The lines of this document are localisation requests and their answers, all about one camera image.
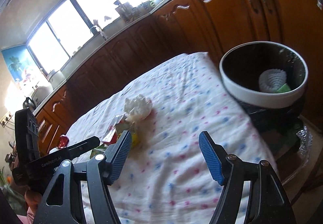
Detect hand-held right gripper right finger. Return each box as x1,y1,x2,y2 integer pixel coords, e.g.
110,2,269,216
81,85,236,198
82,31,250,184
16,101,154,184
198,131,297,224

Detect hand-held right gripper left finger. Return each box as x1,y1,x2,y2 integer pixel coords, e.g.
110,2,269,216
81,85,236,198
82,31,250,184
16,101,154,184
33,130,133,224

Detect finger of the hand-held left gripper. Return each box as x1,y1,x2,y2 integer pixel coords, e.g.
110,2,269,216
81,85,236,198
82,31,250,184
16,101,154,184
66,136,101,161

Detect green drink pouch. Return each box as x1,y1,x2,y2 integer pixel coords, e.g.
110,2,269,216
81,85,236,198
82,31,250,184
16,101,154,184
89,144,112,160

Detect crushed red can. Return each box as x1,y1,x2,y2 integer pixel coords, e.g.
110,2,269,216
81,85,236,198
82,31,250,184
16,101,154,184
59,134,70,149

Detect yellow snack wrapper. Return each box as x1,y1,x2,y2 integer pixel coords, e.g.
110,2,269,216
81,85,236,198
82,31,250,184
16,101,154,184
126,130,141,149

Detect white sachet red label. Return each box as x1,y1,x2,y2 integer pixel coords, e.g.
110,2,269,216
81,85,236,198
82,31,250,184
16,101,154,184
101,123,119,145

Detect red snack wrapper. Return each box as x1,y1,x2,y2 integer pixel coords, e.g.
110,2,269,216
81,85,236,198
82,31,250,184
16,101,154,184
113,114,134,136

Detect black white-rimmed trash bin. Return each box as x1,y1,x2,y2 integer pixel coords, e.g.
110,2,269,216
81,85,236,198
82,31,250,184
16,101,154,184
219,41,309,140

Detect green paper box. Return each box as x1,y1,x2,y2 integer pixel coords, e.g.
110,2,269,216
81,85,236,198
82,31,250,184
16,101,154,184
276,83,292,93

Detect person's left hand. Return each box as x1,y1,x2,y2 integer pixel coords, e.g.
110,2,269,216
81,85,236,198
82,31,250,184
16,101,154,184
24,189,43,214

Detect electric kettle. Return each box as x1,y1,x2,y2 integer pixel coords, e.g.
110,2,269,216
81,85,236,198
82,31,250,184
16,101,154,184
23,97,37,111

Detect white dotted tablecloth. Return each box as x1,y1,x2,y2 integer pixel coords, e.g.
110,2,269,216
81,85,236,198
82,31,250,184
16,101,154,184
49,52,279,224

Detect white rice cooker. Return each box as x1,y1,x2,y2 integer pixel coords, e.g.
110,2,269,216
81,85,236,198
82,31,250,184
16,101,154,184
47,70,65,86

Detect chrome faucet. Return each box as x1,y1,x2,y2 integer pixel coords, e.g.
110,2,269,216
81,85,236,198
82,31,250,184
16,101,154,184
89,19,108,40

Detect window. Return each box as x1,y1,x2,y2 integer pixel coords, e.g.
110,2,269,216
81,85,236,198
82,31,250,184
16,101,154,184
26,0,163,76

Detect wooden lower cabinets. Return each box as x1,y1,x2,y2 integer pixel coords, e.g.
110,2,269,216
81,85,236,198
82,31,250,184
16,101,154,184
33,0,323,154

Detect wall socket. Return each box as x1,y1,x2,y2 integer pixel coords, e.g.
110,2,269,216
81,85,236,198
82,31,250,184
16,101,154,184
0,111,14,128

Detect wall poster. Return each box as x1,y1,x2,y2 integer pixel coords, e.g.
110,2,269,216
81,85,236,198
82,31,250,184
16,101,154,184
1,46,39,88

